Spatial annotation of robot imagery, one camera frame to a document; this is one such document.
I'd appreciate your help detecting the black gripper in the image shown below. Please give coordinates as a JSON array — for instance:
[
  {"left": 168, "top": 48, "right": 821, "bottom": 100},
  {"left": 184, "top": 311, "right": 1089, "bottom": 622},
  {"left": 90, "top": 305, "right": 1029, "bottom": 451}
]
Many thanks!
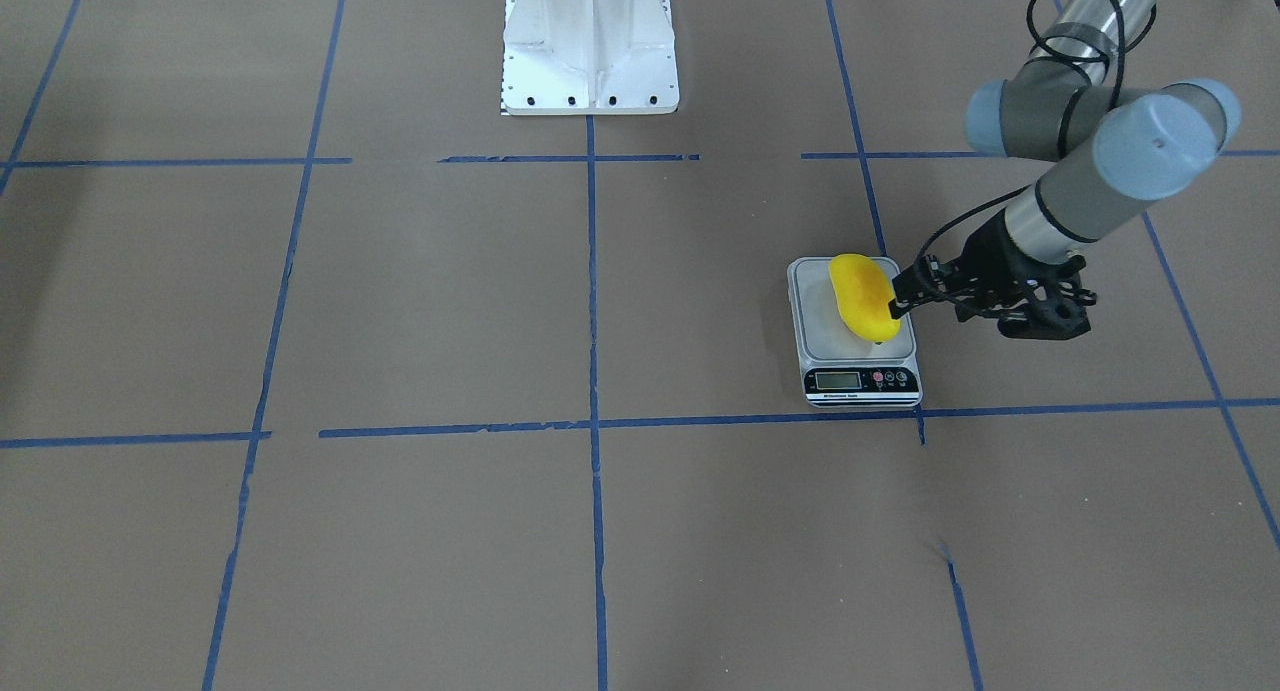
[{"left": 888, "top": 211, "right": 1046, "bottom": 319}]

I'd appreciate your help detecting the yellow mango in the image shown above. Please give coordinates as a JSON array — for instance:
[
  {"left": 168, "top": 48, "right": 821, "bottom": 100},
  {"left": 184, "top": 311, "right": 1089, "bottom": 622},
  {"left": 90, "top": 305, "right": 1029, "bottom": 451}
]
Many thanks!
[{"left": 827, "top": 253, "right": 901, "bottom": 344}]

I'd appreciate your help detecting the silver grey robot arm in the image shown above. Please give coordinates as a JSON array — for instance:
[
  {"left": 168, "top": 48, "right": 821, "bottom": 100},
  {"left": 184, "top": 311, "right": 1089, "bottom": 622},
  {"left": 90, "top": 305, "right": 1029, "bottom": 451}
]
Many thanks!
[{"left": 884, "top": 0, "right": 1242, "bottom": 340}]

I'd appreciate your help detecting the white digital kitchen scale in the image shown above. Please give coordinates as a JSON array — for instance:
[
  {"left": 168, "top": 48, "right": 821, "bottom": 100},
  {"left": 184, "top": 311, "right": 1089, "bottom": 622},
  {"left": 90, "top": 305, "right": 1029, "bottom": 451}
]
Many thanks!
[{"left": 787, "top": 257, "right": 923, "bottom": 409}]

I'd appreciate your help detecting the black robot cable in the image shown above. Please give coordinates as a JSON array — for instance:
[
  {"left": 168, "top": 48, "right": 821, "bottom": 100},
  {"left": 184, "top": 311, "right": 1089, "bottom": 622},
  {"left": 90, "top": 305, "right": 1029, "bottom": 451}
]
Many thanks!
[{"left": 915, "top": 0, "right": 1128, "bottom": 273}]

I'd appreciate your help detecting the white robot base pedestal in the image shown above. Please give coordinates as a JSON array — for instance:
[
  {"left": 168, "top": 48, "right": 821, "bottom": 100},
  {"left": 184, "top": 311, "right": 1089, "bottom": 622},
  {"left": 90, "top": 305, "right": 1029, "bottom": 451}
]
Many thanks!
[{"left": 500, "top": 0, "right": 681, "bottom": 116}]

